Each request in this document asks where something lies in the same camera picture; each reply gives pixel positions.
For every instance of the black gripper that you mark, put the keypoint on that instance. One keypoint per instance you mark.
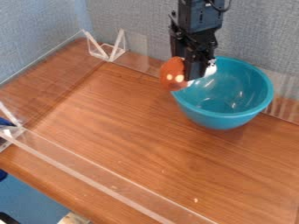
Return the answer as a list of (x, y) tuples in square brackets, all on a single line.
[(195, 22)]

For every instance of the blue plastic bowl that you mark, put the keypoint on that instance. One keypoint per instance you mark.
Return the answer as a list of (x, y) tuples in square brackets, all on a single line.
[(227, 99)]

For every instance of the clear acrylic barrier wall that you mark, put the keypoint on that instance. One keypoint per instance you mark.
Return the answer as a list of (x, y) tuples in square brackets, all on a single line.
[(103, 142)]

